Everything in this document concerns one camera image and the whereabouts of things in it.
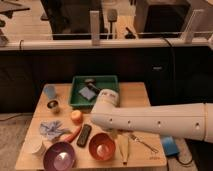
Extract wooden spatula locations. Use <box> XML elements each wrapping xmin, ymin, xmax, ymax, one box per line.
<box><xmin>118</xmin><ymin>135</ymin><xmax>129</xmax><ymax>165</ymax></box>

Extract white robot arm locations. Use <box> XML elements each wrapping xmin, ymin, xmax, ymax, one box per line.
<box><xmin>91</xmin><ymin>89</ymin><xmax>213</xmax><ymax>143</ymax></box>

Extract wooden board table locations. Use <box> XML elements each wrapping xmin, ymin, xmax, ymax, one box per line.
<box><xmin>15</xmin><ymin>82</ymin><xmax>167</xmax><ymax>171</ymax></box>

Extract blue object on floor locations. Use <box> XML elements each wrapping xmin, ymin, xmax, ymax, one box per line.
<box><xmin>161</xmin><ymin>136</ymin><xmax>179</xmax><ymax>157</ymax></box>

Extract white cup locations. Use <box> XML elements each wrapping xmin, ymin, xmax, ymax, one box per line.
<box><xmin>25</xmin><ymin>137</ymin><xmax>46</xmax><ymax>156</ymax></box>

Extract small metal cup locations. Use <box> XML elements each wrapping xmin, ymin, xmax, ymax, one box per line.
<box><xmin>47</xmin><ymin>100</ymin><xmax>60</xmax><ymax>114</ymax></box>

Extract blue sponge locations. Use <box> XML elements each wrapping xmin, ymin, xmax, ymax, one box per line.
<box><xmin>79</xmin><ymin>87</ymin><xmax>96</xmax><ymax>101</ymax></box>

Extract metal fork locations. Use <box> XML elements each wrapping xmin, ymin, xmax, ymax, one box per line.
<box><xmin>128</xmin><ymin>133</ymin><xmax>159</xmax><ymax>153</ymax></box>

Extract orange carrot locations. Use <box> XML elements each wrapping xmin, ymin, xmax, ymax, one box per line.
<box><xmin>64</xmin><ymin>125</ymin><xmax>82</xmax><ymax>143</ymax></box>

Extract purple bowl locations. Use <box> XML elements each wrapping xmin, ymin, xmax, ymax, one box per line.
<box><xmin>43</xmin><ymin>142</ymin><xmax>76</xmax><ymax>171</ymax></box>

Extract green plastic tray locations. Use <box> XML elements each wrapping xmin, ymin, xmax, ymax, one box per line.
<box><xmin>69</xmin><ymin>75</ymin><xmax>119</xmax><ymax>109</ymax></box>

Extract black brush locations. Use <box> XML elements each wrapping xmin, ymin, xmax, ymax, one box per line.
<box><xmin>84</xmin><ymin>78</ymin><xmax>100</xmax><ymax>94</ymax></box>

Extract orange fruit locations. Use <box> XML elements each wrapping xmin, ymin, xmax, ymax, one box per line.
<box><xmin>71</xmin><ymin>110</ymin><xmax>83</xmax><ymax>124</ymax></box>

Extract red bowl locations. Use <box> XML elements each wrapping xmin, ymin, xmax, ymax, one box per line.
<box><xmin>89</xmin><ymin>133</ymin><xmax>116</xmax><ymax>161</ymax></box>

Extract blue crumpled cloth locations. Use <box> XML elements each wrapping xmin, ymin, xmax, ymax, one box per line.
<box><xmin>39</xmin><ymin>120</ymin><xmax>70</xmax><ymax>141</ymax></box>

